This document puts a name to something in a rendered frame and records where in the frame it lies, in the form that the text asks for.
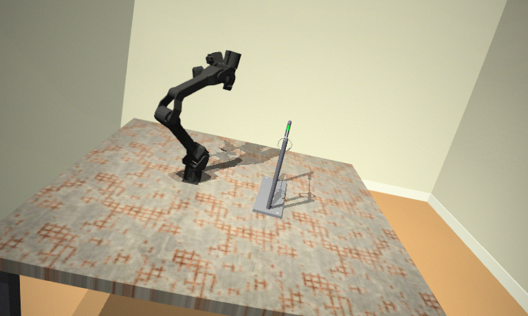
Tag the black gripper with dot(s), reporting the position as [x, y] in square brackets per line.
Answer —
[196, 71]

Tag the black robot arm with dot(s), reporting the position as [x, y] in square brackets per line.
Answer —
[219, 71]

